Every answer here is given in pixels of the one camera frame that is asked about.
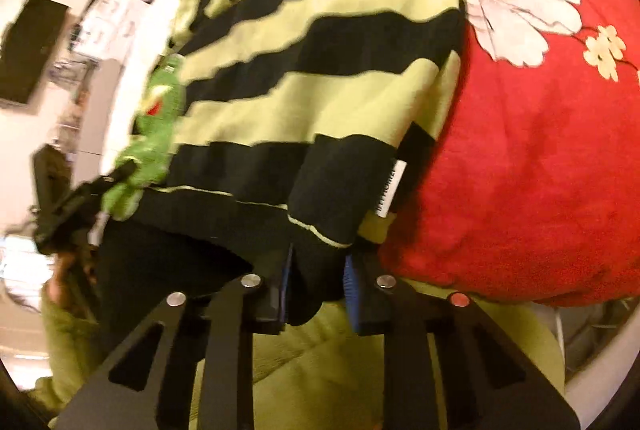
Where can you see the white drawer cabinet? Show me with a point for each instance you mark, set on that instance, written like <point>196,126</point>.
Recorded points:
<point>107,23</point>

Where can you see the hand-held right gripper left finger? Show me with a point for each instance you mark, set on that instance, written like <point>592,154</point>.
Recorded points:
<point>285,295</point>

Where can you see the red floral blanket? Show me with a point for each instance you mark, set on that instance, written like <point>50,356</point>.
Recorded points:
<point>525,160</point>

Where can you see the person's green top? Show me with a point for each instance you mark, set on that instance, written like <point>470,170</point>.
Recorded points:
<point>310,370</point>

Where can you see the person's left forearm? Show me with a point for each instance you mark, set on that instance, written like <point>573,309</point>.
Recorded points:
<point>70,350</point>

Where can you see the green black striped frog sweater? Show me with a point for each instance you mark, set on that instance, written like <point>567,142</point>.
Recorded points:
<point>325,60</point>

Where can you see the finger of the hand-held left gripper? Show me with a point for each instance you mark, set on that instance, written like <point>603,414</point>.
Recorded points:
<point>107,182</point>

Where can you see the black television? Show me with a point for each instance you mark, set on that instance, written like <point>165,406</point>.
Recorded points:
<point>30,50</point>

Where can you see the person's left hand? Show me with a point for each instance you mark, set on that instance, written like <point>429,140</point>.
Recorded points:
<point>65,275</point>

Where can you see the pink checkered quilt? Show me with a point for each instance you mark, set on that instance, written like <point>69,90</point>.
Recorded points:
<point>130,100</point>

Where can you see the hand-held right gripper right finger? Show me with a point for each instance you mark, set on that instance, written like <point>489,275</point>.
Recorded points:
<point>354,295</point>

